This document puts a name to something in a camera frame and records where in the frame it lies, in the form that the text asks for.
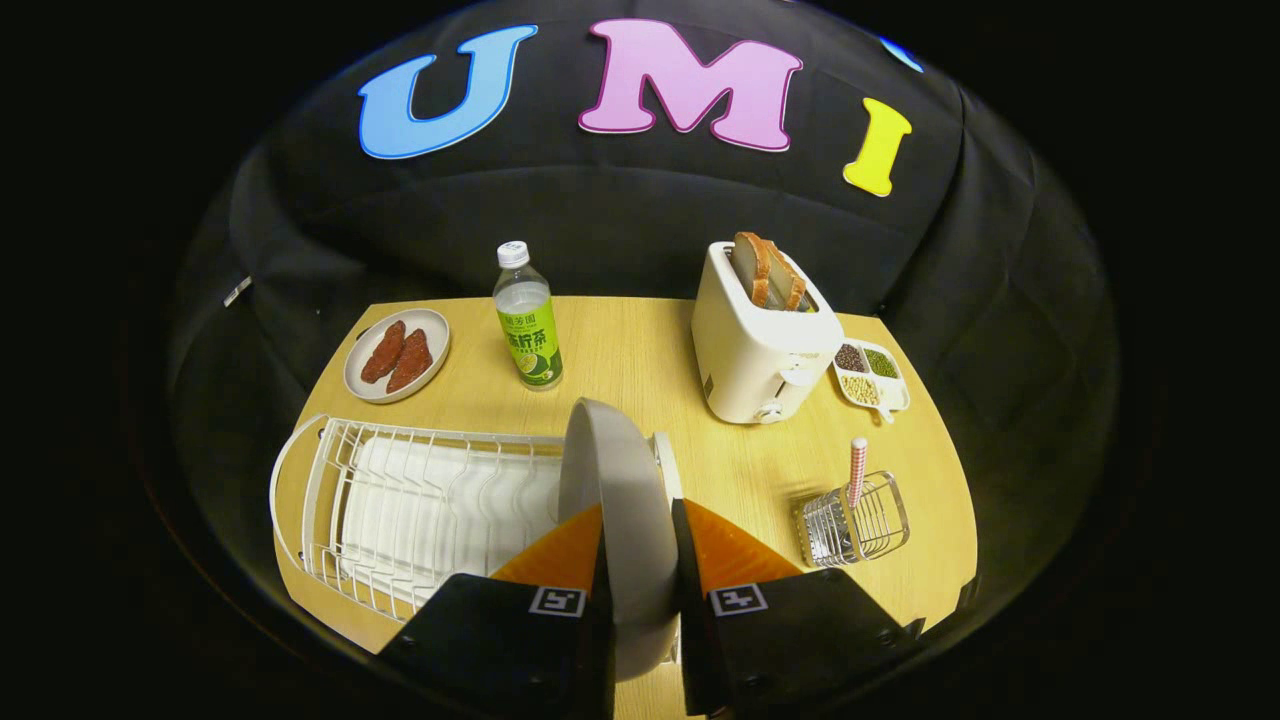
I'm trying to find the metal wire basket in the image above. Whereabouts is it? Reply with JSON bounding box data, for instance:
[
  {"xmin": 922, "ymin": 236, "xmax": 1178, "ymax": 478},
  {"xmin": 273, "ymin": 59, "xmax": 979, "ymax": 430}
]
[{"xmin": 795, "ymin": 470, "xmax": 911, "ymax": 569}]

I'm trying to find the red-brown meat piece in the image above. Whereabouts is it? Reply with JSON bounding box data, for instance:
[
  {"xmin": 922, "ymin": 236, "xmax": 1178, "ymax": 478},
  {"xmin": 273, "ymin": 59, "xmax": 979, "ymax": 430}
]
[
  {"xmin": 386, "ymin": 328, "xmax": 434, "ymax": 394},
  {"xmin": 360, "ymin": 320, "xmax": 408, "ymax": 385}
]

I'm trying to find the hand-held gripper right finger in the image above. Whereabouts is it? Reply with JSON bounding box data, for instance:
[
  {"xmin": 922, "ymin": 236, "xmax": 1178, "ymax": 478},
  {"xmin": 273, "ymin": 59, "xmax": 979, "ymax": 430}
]
[{"xmin": 670, "ymin": 497, "xmax": 926, "ymax": 718}]

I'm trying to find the black backdrop cloth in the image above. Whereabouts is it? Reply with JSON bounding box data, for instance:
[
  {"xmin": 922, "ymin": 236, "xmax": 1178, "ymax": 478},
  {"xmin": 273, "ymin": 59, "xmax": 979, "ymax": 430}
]
[{"xmin": 165, "ymin": 0, "xmax": 1121, "ymax": 601}]

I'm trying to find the white wire dish rack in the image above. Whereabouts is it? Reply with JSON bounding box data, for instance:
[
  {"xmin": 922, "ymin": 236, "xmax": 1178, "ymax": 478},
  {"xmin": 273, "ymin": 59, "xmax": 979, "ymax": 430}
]
[{"xmin": 270, "ymin": 413, "xmax": 686, "ymax": 626}]

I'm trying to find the small beige plate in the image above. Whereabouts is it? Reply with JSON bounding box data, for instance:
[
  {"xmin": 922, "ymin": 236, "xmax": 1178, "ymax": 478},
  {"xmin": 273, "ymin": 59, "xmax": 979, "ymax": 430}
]
[{"xmin": 343, "ymin": 308, "xmax": 452, "ymax": 405}]

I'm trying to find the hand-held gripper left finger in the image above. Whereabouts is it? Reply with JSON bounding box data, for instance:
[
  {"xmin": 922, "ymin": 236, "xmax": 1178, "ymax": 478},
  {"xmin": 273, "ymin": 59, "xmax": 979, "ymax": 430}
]
[{"xmin": 378, "ymin": 503, "xmax": 617, "ymax": 720}]

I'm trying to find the white drain tray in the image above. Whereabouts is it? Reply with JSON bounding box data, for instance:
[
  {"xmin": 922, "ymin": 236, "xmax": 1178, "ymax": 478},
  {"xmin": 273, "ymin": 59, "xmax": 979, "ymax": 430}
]
[{"xmin": 340, "ymin": 432, "xmax": 566, "ymax": 601}]

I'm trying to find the green label drink bottle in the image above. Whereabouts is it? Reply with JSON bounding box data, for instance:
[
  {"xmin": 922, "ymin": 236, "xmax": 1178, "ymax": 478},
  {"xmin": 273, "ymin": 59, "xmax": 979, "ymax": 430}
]
[{"xmin": 493, "ymin": 241, "xmax": 564, "ymax": 391}]

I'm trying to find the white divided dish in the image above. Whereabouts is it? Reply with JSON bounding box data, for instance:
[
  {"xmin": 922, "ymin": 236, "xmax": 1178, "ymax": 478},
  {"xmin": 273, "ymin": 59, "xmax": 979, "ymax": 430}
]
[{"xmin": 832, "ymin": 338, "xmax": 912, "ymax": 425}]

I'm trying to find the white toaster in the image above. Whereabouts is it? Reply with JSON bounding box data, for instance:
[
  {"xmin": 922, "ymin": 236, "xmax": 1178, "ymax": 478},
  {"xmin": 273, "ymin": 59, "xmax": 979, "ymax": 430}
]
[{"xmin": 690, "ymin": 240, "xmax": 846, "ymax": 426}]

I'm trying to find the grey round plate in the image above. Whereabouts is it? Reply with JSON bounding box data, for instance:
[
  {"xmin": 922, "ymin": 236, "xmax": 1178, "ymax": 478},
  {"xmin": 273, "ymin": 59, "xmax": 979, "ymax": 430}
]
[{"xmin": 557, "ymin": 397, "xmax": 681, "ymax": 683}]

